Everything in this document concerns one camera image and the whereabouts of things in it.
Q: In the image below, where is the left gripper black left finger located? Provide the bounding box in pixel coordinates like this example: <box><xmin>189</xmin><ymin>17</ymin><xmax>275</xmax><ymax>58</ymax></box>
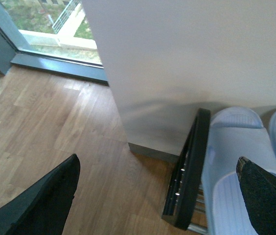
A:
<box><xmin>0</xmin><ymin>154</ymin><xmax>80</xmax><ymax>235</ymax></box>

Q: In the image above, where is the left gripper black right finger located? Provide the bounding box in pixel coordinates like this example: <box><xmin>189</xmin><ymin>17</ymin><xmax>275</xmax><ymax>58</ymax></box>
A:
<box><xmin>236</xmin><ymin>157</ymin><xmax>276</xmax><ymax>235</ymax></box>

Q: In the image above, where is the black metal shoe rack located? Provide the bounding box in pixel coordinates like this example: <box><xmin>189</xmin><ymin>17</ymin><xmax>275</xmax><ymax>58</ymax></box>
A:
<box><xmin>161</xmin><ymin>108</ymin><xmax>211</xmax><ymax>230</ymax></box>

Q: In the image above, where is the dark window frame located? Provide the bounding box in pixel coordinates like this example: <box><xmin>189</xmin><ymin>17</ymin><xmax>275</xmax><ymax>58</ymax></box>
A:
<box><xmin>0</xmin><ymin>4</ymin><xmax>108</xmax><ymax>85</ymax></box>

